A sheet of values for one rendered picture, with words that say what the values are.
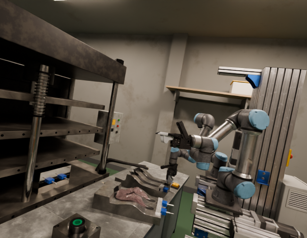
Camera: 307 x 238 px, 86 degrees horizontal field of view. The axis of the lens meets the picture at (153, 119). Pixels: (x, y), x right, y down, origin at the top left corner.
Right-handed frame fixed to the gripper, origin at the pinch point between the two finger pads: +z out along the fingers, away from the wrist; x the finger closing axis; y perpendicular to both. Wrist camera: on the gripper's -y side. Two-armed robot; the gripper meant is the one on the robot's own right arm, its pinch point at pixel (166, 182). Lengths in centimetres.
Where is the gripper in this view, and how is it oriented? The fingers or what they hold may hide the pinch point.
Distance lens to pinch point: 171.0
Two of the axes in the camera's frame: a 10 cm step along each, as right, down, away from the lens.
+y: 8.9, 1.7, -4.1
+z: -1.7, 9.8, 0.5
